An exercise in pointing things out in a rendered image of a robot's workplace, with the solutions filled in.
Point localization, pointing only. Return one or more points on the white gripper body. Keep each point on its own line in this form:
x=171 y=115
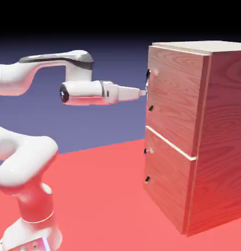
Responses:
x=127 y=93

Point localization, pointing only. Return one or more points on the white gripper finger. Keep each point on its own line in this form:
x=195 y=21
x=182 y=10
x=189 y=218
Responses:
x=142 y=92

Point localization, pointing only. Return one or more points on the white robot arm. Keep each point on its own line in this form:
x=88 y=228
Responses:
x=24 y=156

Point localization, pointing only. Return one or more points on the large wooden cabinet door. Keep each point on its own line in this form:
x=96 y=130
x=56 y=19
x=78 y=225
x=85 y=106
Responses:
x=175 y=98

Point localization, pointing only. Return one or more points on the light wood cabinet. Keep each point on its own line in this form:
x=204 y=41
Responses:
x=220 y=137

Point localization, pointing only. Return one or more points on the small wooden cabinet door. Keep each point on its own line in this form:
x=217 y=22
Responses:
x=167 y=180

